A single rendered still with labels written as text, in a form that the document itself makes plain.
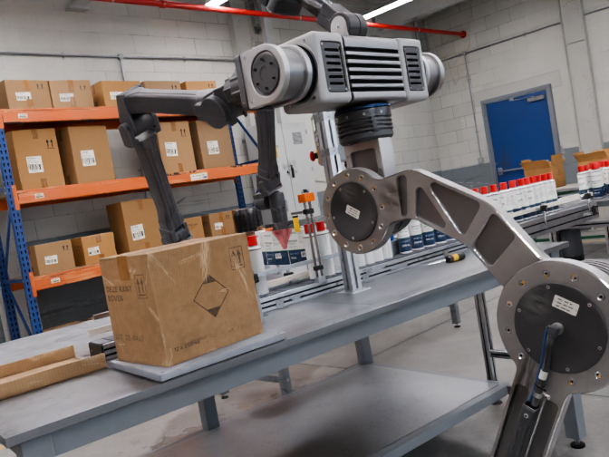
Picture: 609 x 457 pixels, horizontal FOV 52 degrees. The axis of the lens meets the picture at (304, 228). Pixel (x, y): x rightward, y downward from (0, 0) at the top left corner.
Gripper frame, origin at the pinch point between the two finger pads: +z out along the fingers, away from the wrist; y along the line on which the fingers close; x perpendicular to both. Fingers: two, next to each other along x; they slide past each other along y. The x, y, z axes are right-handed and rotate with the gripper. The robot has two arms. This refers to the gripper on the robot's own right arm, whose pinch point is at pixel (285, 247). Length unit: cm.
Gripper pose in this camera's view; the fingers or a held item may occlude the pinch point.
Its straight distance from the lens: 228.6
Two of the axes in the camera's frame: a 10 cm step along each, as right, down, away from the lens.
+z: 1.6, 9.9, 0.4
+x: 6.2, -0.7, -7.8
